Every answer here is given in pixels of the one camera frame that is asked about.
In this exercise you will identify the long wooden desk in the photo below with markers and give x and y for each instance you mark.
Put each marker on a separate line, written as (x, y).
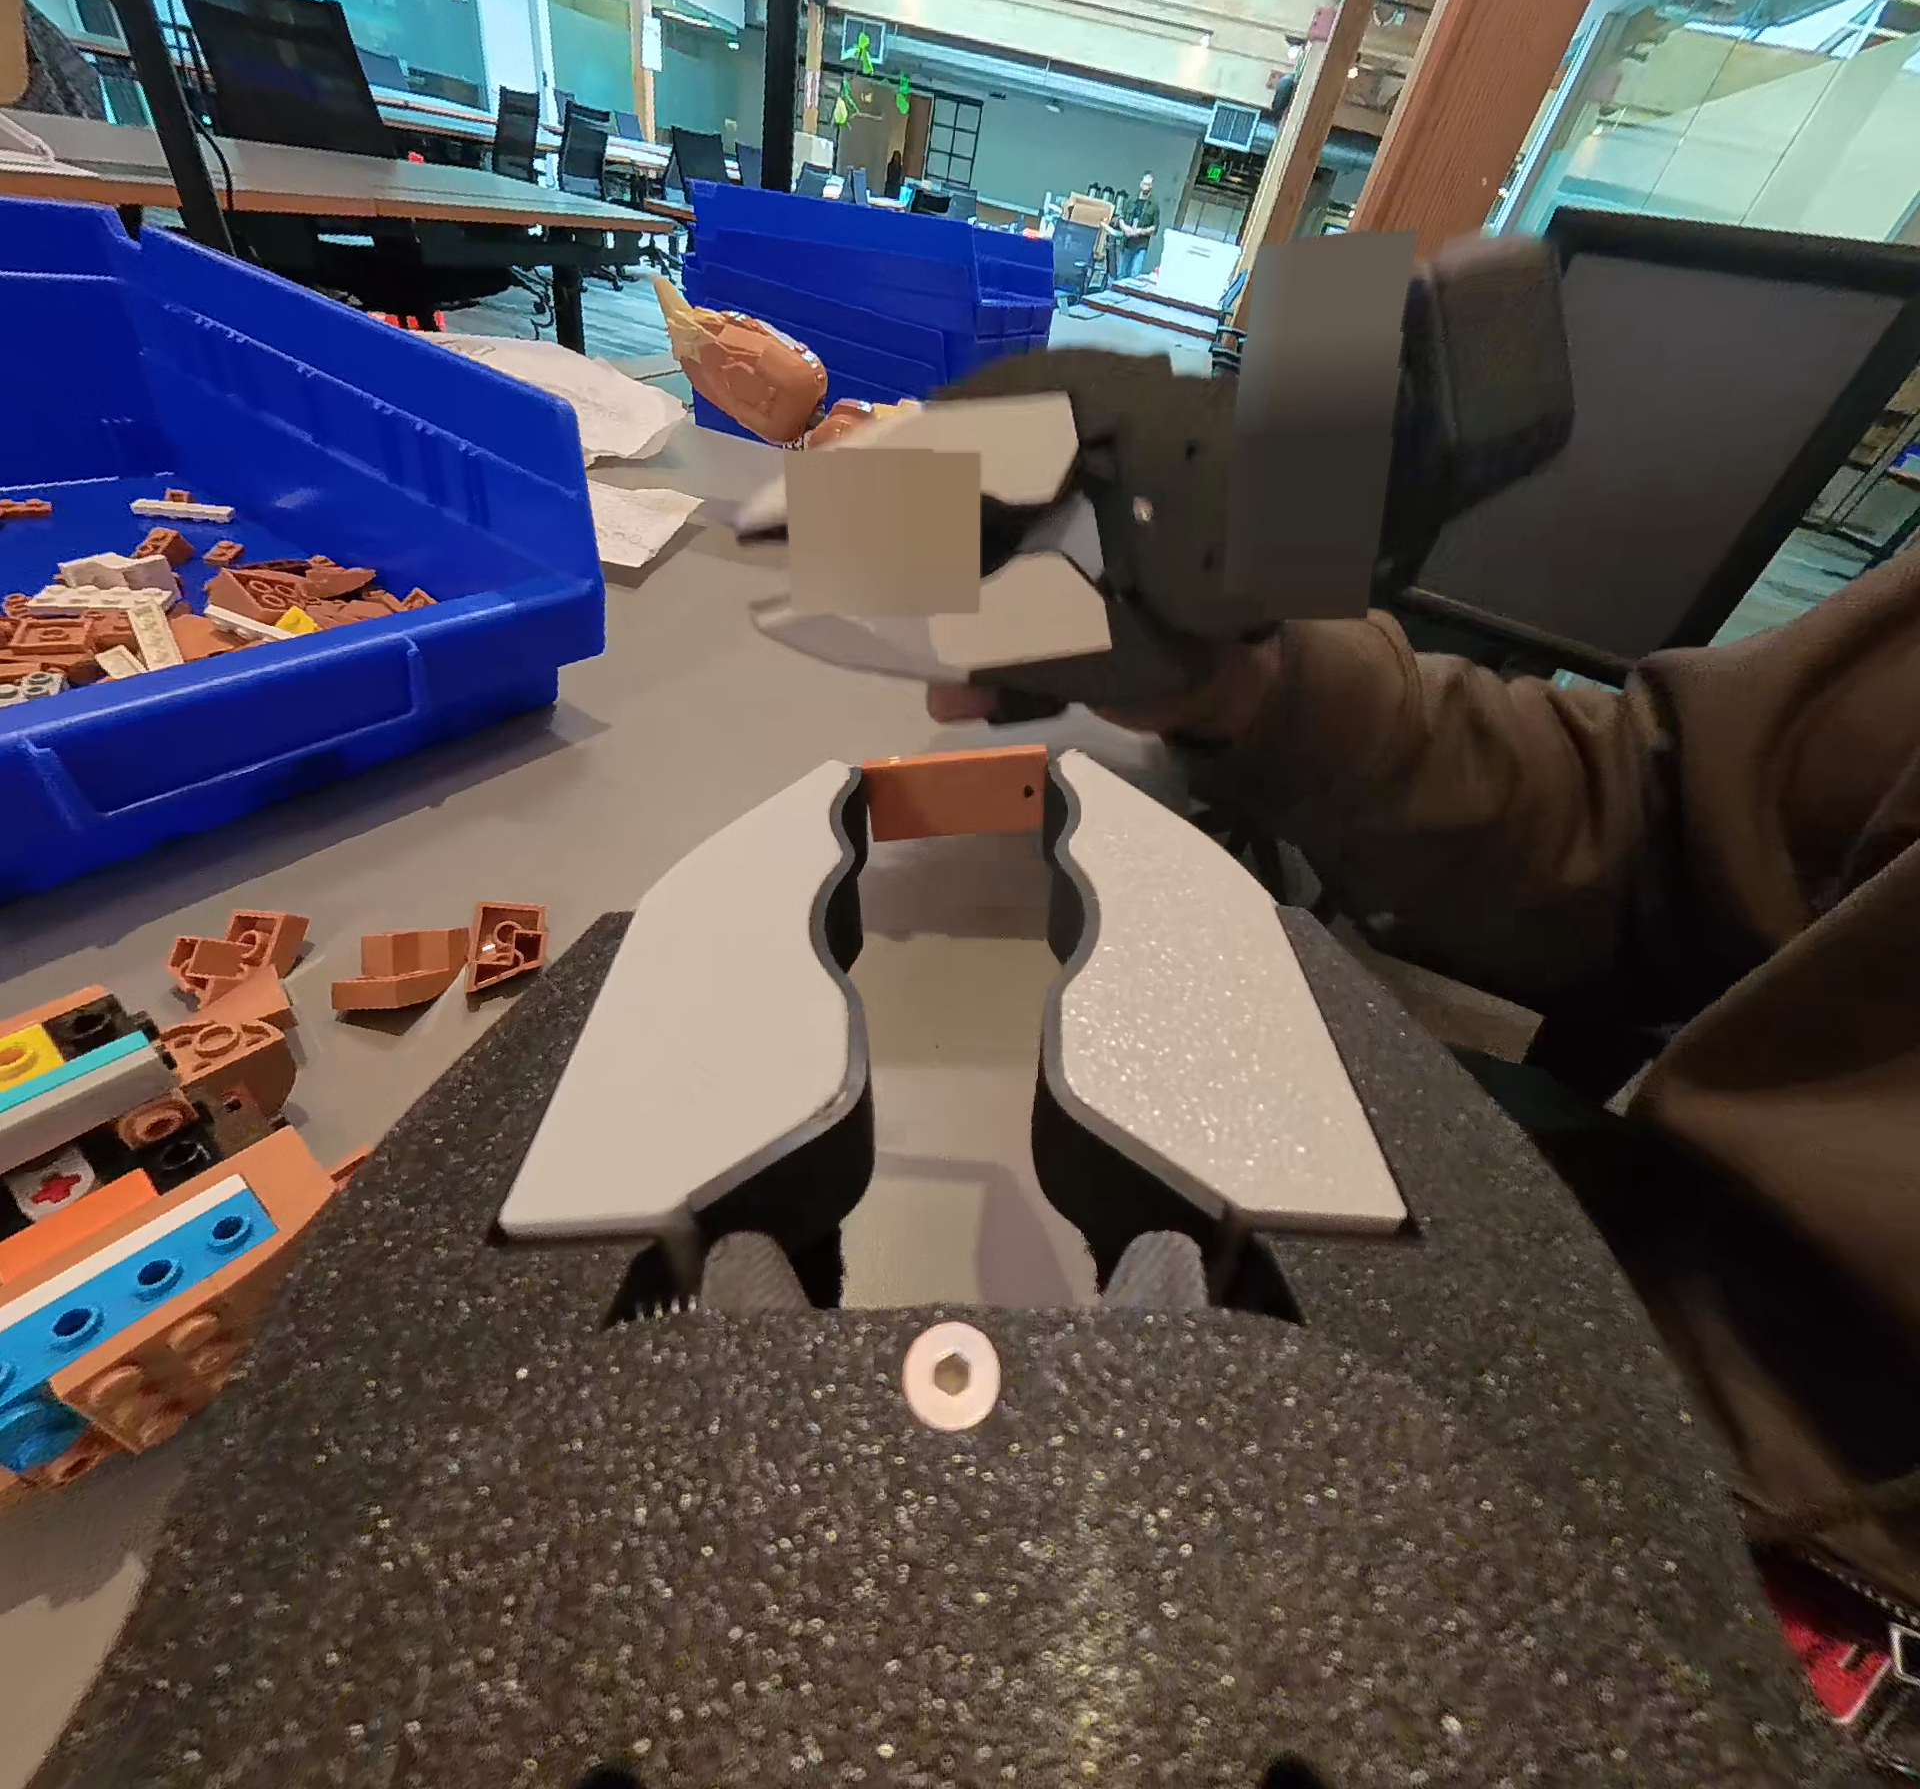
(375, 183)

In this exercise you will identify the person's right hand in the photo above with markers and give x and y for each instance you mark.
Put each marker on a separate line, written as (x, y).
(1223, 698)

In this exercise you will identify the black light stand pole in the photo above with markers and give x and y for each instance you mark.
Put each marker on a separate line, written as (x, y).
(158, 64)

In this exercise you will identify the red black fabric item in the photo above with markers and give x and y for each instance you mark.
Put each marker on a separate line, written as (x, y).
(1845, 1653)

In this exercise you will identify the black framed grey panel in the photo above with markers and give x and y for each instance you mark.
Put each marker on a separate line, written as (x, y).
(1696, 439)

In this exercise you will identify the person's brown hooded top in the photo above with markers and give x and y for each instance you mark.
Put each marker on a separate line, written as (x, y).
(1802, 1294)

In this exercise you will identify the wooden post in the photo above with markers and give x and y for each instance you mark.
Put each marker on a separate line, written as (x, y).
(1501, 50)

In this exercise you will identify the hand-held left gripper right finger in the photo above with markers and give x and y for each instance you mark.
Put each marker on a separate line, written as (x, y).
(1216, 1054)

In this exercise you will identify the black slanted pole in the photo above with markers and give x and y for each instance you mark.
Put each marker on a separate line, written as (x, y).
(784, 19)

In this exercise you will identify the black computer monitor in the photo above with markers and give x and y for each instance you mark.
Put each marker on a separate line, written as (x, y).
(285, 57)

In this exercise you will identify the blue plastic bin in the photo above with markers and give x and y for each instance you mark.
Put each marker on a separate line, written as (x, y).
(375, 394)

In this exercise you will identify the colourful toy brick model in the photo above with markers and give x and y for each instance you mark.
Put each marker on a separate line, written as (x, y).
(134, 1294)

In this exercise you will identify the stack of blue bins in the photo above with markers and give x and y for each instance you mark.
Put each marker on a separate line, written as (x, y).
(871, 274)

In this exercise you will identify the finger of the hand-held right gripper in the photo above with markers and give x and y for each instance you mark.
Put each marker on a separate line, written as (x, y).
(1021, 447)
(1044, 626)

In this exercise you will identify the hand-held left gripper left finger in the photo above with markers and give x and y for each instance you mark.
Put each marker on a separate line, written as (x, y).
(706, 1039)

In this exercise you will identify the pile of toy bricks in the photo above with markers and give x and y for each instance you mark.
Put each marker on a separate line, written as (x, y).
(226, 604)

